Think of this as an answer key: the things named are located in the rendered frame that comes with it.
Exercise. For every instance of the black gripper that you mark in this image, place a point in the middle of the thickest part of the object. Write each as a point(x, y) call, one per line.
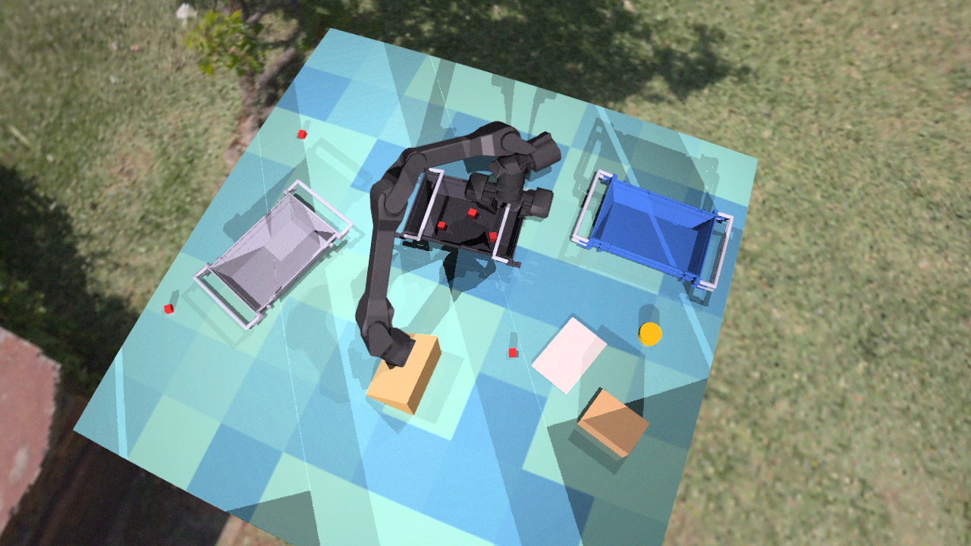
point(535, 202)

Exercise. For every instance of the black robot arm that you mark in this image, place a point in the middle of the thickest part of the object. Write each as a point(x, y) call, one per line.
point(389, 197)

